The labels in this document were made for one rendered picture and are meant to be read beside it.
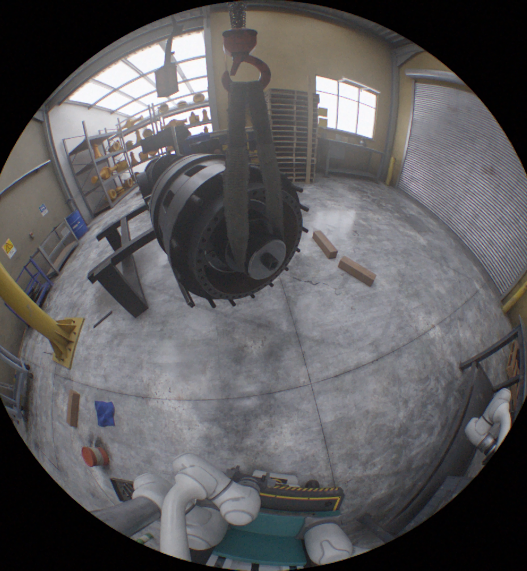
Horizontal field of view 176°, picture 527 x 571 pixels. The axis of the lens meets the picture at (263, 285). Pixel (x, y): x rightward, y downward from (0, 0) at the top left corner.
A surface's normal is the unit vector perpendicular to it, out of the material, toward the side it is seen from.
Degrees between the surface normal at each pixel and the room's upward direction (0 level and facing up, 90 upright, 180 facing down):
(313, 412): 0
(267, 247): 90
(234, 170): 91
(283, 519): 0
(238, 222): 94
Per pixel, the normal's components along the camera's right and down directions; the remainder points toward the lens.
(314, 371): -0.04, -0.62
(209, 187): 0.59, 0.62
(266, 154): 0.19, 0.86
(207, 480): 0.57, -0.82
